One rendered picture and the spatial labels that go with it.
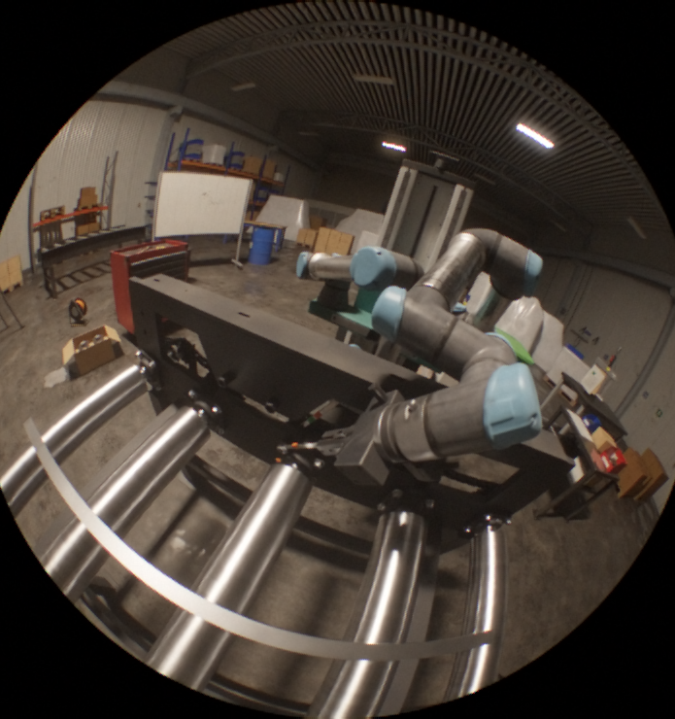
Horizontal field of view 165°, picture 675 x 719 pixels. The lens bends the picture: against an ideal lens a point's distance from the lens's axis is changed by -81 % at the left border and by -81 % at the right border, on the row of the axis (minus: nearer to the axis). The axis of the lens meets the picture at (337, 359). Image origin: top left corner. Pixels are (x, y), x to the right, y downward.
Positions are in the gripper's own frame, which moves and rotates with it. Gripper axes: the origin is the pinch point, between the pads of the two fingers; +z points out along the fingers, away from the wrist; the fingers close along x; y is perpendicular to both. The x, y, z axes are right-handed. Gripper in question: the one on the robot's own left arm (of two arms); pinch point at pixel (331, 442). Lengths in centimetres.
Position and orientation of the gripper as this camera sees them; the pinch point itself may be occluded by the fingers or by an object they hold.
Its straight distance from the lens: 40.8
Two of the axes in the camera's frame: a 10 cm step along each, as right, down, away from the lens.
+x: -4.8, 5.7, -6.7
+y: -6.3, -7.5, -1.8
